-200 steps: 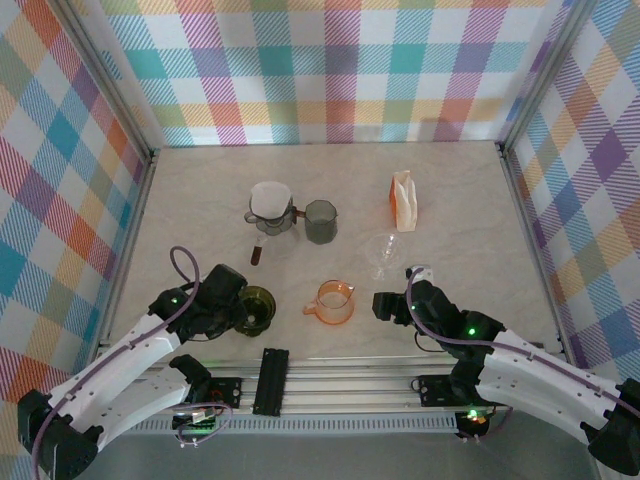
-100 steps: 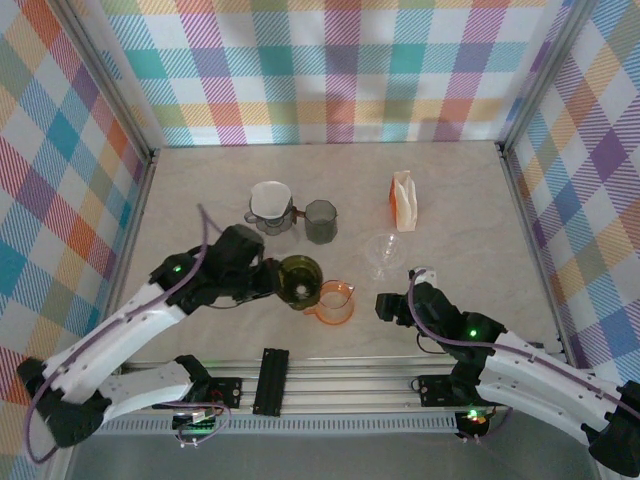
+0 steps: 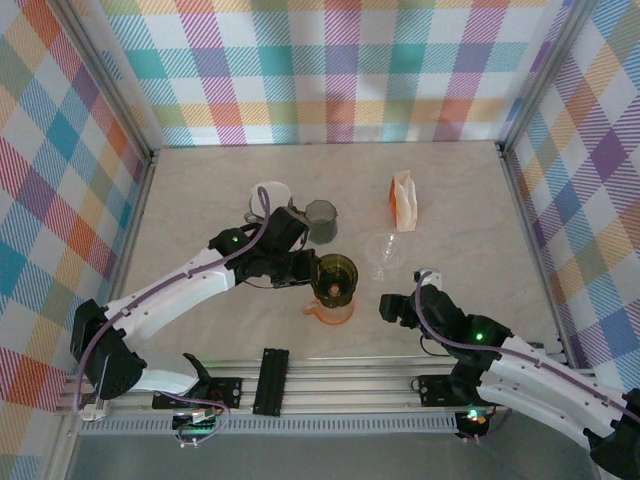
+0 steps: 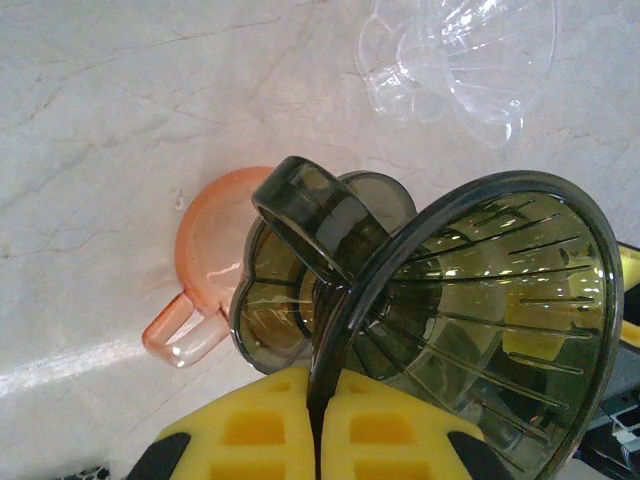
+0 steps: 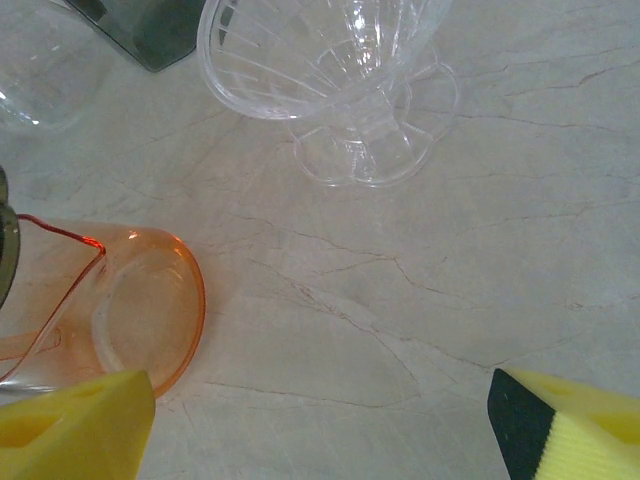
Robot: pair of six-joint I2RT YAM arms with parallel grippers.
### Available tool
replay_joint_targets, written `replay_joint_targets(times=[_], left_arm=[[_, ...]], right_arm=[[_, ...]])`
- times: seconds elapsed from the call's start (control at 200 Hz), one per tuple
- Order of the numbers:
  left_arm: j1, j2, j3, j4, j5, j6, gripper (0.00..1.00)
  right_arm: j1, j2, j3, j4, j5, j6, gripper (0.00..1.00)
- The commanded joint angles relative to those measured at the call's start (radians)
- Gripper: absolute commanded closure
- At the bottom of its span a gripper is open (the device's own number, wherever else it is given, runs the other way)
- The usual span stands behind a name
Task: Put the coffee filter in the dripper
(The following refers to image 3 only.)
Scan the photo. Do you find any grey cup with wooden handle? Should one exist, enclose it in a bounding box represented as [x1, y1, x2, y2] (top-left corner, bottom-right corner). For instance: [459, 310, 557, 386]
[304, 199, 340, 245]

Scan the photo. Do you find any green coffee dripper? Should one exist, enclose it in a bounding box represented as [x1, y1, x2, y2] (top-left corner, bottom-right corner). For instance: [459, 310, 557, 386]
[312, 253, 360, 307]

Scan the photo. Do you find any smoke grey coffee dripper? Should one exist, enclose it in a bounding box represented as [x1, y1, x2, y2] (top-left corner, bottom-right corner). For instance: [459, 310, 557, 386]
[243, 179, 294, 224]

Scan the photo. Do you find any orange translucent cup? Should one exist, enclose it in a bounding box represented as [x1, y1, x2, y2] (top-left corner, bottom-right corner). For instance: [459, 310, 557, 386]
[302, 294, 357, 327]

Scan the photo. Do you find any clear coffee dripper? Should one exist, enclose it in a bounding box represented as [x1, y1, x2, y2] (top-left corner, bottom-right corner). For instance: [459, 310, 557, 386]
[363, 232, 407, 282]

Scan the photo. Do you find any white paper coffee filter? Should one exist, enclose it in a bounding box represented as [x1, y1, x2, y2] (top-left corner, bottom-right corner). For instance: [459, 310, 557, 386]
[249, 179, 293, 216]

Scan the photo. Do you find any orange white filter pack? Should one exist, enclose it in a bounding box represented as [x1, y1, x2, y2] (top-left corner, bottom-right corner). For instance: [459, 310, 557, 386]
[388, 169, 420, 235]

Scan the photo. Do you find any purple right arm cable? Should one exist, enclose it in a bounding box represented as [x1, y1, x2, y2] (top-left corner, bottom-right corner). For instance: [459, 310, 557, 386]
[412, 269, 640, 444]

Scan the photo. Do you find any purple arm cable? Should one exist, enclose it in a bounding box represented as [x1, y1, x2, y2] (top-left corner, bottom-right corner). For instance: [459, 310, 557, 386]
[412, 269, 640, 444]
[72, 185, 275, 449]

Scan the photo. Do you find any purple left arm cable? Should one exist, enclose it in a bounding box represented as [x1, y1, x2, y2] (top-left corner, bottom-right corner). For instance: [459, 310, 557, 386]
[72, 185, 275, 449]

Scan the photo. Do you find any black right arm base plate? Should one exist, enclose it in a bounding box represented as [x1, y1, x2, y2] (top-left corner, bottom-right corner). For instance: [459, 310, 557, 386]
[417, 374, 481, 407]

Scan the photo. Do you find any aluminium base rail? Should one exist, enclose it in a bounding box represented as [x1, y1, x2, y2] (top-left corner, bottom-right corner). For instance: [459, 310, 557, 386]
[62, 349, 604, 416]

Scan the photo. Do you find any black bracket on rail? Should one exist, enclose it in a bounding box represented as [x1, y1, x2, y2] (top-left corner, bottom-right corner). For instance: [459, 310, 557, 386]
[251, 347, 291, 418]

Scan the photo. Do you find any aluminium table side rail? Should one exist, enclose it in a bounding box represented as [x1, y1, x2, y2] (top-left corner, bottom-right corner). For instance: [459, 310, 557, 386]
[497, 142, 574, 364]
[99, 147, 161, 371]

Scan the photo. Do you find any white slotted cable duct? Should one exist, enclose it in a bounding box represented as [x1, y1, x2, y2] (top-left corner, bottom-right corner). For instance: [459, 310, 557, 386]
[79, 412, 461, 439]

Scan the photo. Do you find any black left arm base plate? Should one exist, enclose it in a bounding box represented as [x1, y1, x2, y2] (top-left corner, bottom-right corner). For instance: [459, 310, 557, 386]
[151, 377, 245, 410]

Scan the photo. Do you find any aluminium frame post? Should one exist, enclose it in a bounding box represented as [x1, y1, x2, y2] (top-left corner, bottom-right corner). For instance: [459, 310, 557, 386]
[497, 0, 599, 151]
[49, 0, 161, 161]

